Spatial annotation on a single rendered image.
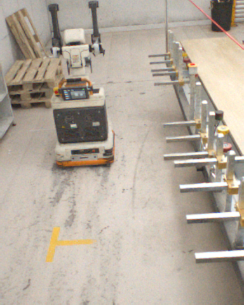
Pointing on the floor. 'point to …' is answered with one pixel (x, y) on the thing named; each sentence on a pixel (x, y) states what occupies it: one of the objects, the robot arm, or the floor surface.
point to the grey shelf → (4, 106)
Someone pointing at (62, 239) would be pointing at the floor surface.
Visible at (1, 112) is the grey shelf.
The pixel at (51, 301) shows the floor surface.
